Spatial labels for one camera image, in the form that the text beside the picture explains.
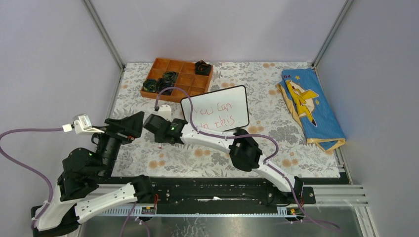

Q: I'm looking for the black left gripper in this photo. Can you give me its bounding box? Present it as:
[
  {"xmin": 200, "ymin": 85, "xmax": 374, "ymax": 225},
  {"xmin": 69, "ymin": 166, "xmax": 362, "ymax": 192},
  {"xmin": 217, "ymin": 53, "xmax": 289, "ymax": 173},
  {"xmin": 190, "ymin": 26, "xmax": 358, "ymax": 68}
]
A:
[{"xmin": 90, "ymin": 111, "xmax": 146, "ymax": 180}]

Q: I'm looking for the small black-framed whiteboard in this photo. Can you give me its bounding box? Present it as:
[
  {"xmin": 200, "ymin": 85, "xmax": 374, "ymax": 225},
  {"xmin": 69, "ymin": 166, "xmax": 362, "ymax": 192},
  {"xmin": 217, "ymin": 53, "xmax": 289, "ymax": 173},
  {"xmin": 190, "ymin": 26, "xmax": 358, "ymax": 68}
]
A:
[{"xmin": 180, "ymin": 85, "xmax": 250, "ymax": 131}]

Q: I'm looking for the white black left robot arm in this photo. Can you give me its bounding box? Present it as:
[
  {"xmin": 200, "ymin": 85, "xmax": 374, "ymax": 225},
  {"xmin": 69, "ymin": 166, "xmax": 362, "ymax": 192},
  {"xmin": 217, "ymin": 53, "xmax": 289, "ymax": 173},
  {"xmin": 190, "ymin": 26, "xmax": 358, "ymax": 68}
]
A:
[{"xmin": 31, "ymin": 112, "xmax": 155, "ymax": 237}]

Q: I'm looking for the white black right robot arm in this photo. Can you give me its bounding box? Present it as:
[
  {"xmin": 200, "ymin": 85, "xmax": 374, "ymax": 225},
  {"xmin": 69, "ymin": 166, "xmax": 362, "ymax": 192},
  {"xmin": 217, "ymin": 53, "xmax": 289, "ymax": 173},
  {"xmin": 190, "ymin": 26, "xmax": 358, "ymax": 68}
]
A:
[{"xmin": 143, "ymin": 114, "xmax": 304, "ymax": 204}]

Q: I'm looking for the black tape roll left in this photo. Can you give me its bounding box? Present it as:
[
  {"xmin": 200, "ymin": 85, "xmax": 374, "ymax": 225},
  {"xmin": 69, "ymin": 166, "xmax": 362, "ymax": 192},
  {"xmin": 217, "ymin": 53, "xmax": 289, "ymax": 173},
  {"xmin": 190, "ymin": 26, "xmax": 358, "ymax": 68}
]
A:
[{"xmin": 142, "ymin": 79, "xmax": 157, "ymax": 93}]

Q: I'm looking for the black tape roll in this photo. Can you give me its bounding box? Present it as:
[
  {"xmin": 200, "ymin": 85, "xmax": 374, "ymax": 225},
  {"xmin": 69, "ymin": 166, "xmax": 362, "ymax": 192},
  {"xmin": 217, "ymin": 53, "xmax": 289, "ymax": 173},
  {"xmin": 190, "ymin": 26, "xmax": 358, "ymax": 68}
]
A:
[
  {"xmin": 156, "ymin": 78, "xmax": 174, "ymax": 95},
  {"xmin": 195, "ymin": 60, "xmax": 212, "ymax": 76},
  {"xmin": 162, "ymin": 71, "xmax": 178, "ymax": 83},
  {"xmin": 142, "ymin": 79, "xmax": 157, "ymax": 93}
]

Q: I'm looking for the black tape roll lower middle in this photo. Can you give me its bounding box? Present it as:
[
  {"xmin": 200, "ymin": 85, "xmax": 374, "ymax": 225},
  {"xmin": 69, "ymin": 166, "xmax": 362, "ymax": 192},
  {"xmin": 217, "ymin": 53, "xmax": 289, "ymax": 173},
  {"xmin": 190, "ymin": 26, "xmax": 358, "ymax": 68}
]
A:
[{"xmin": 156, "ymin": 78, "xmax": 174, "ymax": 95}]

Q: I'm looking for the black tape roll upper middle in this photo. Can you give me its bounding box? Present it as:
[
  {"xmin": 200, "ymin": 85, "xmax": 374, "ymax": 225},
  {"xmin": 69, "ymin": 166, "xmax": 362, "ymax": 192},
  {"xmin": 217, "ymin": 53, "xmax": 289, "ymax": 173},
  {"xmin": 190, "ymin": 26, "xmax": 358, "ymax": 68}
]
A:
[{"xmin": 162, "ymin": 71, "xmax": 178, "ymax": 83}]

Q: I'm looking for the orange compartment tray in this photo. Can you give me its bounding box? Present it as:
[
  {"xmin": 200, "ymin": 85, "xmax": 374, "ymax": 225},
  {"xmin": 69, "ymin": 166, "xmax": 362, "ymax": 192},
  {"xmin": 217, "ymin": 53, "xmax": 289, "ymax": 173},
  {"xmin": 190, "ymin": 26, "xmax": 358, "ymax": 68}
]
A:
[{"xmin": 140, "ymin": 58, "xmax": 213, "ymax": 99}]

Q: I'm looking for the black tape roll top right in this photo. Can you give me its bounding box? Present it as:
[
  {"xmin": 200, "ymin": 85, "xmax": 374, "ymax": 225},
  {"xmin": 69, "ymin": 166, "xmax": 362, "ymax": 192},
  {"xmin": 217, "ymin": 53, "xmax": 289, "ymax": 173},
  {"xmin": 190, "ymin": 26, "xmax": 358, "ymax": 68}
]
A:
[{"xmin": 195, "ymin": 60, "xmax": 212, "ymax": 76}]

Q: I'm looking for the floral patterned table mat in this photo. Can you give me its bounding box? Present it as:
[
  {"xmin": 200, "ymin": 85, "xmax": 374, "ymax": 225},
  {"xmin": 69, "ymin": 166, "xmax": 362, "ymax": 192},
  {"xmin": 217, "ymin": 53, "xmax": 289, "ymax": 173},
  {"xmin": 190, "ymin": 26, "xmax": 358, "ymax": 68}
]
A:
[{"xmin": 112, "ymin": 62, "xmax": 340, "ymax": 179}]

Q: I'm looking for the blue yellow cartoon cloth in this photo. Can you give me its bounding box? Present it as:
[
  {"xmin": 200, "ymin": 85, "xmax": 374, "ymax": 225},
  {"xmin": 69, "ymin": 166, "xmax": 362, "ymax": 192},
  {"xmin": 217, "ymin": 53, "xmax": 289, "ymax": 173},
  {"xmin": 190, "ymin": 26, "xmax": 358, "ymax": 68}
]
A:
[{"xmin": 276, "ymin": 68, "xmax": 346, "ymax": 152}]

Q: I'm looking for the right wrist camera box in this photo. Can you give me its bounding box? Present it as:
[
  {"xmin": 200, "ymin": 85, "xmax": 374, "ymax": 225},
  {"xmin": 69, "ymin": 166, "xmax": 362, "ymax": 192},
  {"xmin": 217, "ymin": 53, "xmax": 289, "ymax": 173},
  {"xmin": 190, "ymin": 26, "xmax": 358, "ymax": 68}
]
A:
[{"xmin": 154, "ymin": 105, "xmax": 171, "ymax": 121}]

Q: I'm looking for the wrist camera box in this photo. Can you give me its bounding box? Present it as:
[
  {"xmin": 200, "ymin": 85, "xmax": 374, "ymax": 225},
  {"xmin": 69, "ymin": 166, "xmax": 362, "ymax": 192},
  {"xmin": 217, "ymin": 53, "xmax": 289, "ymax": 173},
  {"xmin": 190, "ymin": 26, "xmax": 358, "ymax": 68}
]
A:
[
  {"xmin": 62, "ymin": 114, "xmax": 104, "ymax": 135},
  {"xmin": 154, "ymin": 105, "xmax": 171, "ymax": 121}
]

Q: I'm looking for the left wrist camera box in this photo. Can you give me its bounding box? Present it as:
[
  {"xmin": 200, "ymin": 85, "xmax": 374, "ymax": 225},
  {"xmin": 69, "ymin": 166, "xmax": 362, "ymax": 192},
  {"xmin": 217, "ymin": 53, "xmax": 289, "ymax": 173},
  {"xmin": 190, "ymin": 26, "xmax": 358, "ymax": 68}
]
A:
[{"xmin": 62, "ymin": 114, "xmax": 104, "ymax": 135}]

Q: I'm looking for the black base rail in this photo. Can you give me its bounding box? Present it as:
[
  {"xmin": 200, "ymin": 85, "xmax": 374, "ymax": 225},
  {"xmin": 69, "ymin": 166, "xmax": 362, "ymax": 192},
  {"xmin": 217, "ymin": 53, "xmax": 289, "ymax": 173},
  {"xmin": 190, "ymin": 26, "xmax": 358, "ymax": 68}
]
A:
[{"xmin": 90, "ymin": 176, "xmax": 349, "ymax": 217}]

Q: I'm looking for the left aluminium frame post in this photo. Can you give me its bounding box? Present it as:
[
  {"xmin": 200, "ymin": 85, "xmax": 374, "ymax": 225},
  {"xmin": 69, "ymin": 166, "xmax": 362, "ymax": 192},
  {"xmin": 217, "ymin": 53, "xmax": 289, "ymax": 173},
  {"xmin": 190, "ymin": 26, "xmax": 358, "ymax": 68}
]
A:
[{"xmin": 81, "ymin": 0, "xmax": 125, "ymax": 70}]

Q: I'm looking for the aluminium frame post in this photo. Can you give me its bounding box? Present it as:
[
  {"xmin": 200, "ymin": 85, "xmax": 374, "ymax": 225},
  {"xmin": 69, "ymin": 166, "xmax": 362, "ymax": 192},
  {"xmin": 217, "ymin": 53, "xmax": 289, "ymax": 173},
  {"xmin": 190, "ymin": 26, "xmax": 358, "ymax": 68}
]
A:
[
  {"xmin": 81, "ymin": 0, "xmax": 125, "ymax": 70},
  {"xmin": 311, "ymin": 0, "xmax": 355, "ymax": 68}
]

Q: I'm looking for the right aluminium frame post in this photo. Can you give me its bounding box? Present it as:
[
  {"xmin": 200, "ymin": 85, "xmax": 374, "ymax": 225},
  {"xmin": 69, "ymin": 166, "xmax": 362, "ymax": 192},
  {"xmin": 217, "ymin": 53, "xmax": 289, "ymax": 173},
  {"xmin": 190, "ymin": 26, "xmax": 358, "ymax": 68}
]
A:
[{"xmin": 311, "ymin": 0, "xmax": 355, "ymax": 68}]

